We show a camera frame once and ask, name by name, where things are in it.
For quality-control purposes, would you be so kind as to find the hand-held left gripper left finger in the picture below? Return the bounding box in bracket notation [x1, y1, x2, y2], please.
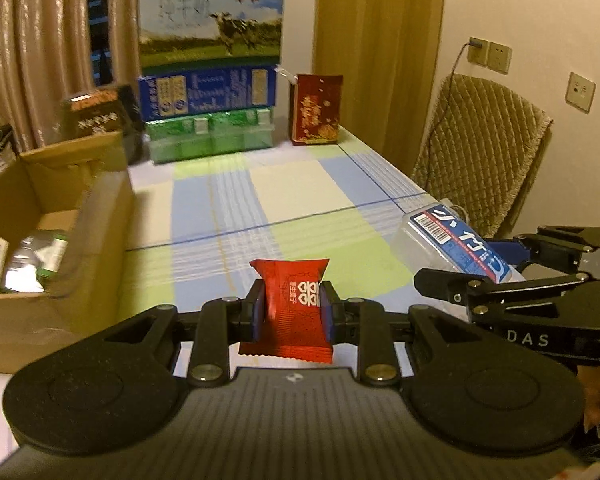
[80, 280, 267, 388]

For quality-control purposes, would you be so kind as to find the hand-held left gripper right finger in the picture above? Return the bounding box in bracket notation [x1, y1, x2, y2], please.
[319, 282, 513, 388]

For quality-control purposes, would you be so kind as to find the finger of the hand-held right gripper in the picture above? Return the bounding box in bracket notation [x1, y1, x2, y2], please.
[412, 267, 591, 311]
[487, 225, 600, 271]

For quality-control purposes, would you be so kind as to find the red candy packet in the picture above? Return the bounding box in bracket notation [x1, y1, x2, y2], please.
[238, 257, 333, 363]

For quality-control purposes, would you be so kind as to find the clear plastic box blue label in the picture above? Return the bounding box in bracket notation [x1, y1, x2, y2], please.
[391, 202, 528, 286]

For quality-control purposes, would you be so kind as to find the cardboard box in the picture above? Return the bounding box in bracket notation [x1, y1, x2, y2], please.
[0, 130, 135, 375]

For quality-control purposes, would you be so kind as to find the silver foil bag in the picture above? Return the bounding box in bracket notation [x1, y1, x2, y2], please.
[0, 237, 48, 293]

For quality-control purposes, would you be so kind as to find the checked desktop tablecloth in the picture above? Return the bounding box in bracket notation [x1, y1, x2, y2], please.
[0, 127, 481, 411]

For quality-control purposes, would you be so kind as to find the chair with quilted cover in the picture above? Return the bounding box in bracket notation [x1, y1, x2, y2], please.
[410, 74, 555, 241]

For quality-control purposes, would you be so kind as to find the green wrapped carton pack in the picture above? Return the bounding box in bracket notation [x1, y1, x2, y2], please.
[145, 107, 273, 165]

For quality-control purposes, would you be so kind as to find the dark red gift box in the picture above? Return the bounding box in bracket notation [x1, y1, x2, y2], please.
[275, 65, 343, 147]

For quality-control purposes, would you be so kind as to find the flat blue box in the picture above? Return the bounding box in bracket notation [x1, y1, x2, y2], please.
[137, 65, 278, 123]

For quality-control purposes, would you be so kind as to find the yellow curtain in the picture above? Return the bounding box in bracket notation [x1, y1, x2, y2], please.
[315, 0, 448, 181]

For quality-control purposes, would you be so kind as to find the black printed box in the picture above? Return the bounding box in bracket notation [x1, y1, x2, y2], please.
[60, 85, 143, 166]

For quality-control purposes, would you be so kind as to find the cow print milk carton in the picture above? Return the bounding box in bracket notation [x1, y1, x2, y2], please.
[137, 0, 286, 78]

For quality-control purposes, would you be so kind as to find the dark window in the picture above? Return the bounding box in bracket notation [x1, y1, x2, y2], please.
[86, 0, 113, 88]

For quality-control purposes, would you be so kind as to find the pink beige curtain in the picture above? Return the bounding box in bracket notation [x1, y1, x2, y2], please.
[0, 0, 146, 156]

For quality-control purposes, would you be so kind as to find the single wall socket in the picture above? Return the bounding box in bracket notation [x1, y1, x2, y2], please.
[566, 71, 597, 113]

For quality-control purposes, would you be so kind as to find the black charger cable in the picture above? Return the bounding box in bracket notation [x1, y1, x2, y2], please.
[420, 42, 473, 176]

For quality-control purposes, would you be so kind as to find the empty wall socket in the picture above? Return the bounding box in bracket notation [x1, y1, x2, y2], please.
[486, 42, 513, 75]

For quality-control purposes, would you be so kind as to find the wall socket with charger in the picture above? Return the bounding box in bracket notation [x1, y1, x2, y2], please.
[467, 36, 490, 67]

